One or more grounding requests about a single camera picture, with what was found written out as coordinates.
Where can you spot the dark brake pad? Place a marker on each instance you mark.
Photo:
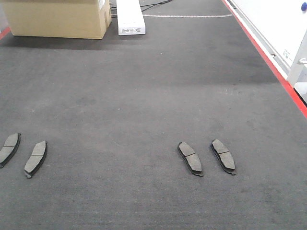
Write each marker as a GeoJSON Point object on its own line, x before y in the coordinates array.
{"type": "Point", "coordinates": [9, 148]}
{"type": "Point", "coordinates": [191, 158]}
{"type": "Point", "coordinates": [36, 159]}
{"type": "Point", "coordinates": [224, 156]}

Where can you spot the black conveyor belt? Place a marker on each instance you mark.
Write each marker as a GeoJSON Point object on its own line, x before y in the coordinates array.
{"type": "Point", "coordinates": [183, 128]}

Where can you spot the white box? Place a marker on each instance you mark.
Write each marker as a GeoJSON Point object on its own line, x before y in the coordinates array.
{"type": "Point", "coordinates": [130, 18]}

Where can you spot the cardboard box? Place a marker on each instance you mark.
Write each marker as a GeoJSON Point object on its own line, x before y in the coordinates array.
{"type": "Point", "coordinates": [84, 19]}

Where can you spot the white right side panel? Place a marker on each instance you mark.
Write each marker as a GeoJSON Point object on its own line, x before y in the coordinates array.
{"type": "Point", "coordinates": [280, 27]}

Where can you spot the red conveyor frame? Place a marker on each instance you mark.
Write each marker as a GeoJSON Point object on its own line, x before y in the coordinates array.
{"type": "Point", "coordinates": [263, 52]}

